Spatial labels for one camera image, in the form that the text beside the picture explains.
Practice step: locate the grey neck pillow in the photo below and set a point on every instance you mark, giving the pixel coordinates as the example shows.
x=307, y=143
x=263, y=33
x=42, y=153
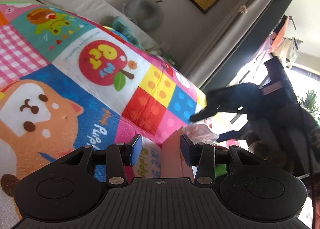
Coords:
x=146, y=14

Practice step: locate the pink cardboard box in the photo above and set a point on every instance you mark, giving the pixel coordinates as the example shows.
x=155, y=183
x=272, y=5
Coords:
x=172, y=162

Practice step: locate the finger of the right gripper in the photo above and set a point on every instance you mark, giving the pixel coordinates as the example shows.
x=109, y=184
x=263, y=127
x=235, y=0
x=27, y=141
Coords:
x=241, y=98
x=236, y=135

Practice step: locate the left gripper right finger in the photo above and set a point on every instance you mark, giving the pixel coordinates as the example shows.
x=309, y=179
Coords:
x=202, y=156

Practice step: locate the crochet doll green sweater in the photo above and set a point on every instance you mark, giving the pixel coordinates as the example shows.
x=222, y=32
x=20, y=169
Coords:
x=220, y=170

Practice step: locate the colourful cartoon play mat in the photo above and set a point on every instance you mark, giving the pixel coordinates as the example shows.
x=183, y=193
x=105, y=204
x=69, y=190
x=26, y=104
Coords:
x=68, y=82

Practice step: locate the teal folded cloth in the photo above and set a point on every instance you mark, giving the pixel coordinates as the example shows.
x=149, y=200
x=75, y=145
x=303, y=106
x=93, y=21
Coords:
x=123, y=30

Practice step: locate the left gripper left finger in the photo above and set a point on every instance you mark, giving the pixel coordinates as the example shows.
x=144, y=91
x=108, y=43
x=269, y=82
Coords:
x=120, y=155

